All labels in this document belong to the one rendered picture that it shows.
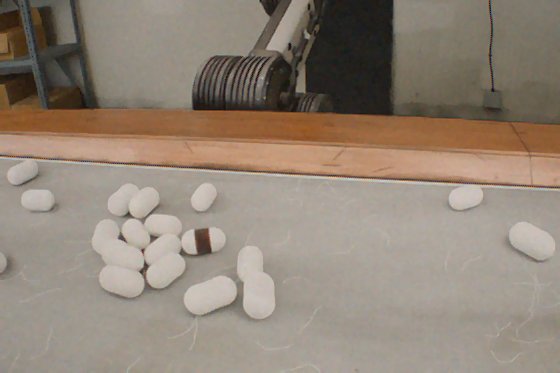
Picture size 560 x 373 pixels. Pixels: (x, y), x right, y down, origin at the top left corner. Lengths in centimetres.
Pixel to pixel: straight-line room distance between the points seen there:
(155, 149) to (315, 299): 27
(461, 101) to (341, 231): 210
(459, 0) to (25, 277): 219
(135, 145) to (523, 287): 40
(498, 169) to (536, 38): 201
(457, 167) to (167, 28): 226
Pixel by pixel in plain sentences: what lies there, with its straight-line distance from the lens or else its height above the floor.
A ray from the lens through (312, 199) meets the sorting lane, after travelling 40.
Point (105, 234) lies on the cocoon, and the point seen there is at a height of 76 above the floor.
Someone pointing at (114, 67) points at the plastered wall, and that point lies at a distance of 282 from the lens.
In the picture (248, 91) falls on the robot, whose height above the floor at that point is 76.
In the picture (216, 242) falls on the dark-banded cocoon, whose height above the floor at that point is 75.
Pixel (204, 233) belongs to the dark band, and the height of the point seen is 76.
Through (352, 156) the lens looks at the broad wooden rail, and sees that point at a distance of 44.
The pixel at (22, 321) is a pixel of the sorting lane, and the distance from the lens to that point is 34.
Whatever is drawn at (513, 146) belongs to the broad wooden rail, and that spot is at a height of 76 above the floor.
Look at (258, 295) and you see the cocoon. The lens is 27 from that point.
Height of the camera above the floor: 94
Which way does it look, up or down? 26 degrees down
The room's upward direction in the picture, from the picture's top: 3 degrees counter-clockwise
